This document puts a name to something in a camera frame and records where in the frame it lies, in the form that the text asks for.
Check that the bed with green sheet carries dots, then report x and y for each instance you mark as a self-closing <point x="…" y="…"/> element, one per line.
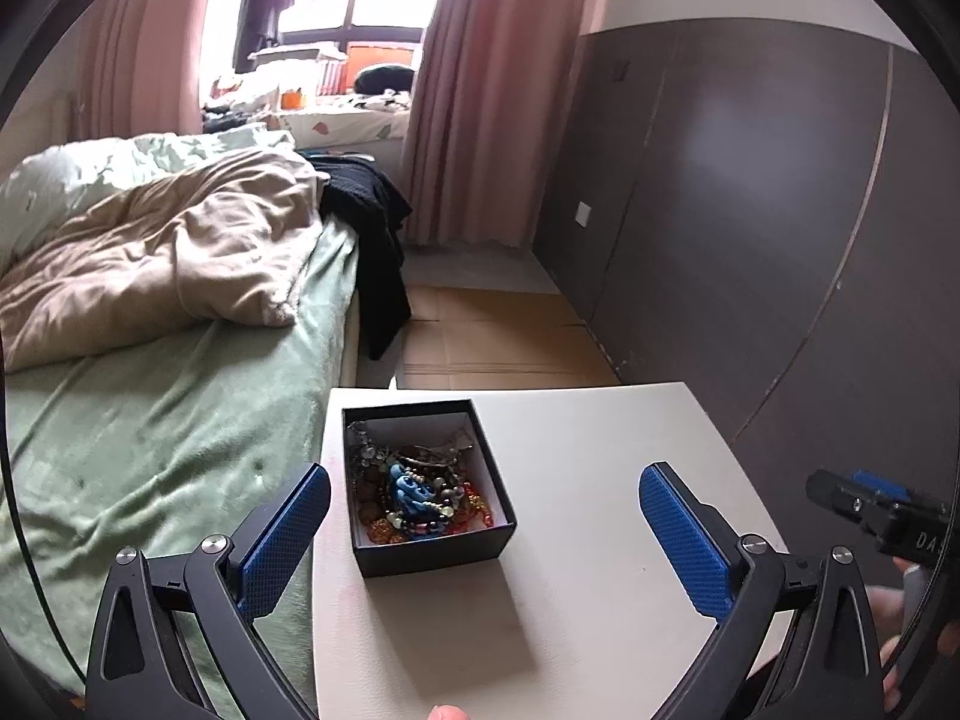
<point x="165" y="450"/>

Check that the beige blanket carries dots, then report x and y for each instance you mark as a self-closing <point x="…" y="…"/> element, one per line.
<point x="165" y="262"/>

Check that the hanging dark clothes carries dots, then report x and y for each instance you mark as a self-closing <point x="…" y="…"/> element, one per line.
<point x="266" y="0"/>

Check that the thin silver bangle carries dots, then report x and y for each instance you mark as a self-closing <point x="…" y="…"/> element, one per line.
<point x="439" y="456"/>

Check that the printed window seat cushion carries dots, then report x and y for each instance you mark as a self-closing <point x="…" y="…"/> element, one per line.
<point x="337" y="116"/>

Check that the white wall socket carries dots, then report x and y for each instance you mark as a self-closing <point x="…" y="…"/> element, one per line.
<point x="583" y="214"/>

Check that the cardboard floor sheet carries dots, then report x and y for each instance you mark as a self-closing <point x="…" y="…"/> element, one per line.
<point x="487" y="337"/>

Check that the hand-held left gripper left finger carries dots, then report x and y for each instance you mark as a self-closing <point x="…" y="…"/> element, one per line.
<point x="281" y="540"/>

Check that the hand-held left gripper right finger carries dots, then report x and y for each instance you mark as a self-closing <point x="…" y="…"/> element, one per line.
<point x="686" y="540"/>

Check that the black bag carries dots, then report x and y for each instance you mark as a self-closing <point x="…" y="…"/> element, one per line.
<point x="384" y="79"/>

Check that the black jewelry box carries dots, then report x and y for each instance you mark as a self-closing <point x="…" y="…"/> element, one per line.
<point x="435" y="555"/>

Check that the person's right hand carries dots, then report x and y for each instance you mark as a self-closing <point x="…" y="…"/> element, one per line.
<point x="891" y="630"/>

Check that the pale green duvet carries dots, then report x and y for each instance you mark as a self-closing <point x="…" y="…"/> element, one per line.
<point x="97" y="172"/>

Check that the pink curtain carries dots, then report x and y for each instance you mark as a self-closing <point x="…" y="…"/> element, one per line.
<point x="487" y="90"/>
<point x="142" y="37"/>

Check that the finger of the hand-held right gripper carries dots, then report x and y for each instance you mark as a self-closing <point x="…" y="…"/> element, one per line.
<point x="836" y="493"/>

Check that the black garment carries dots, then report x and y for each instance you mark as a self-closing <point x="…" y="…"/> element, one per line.
<point x="371" y="240"/>

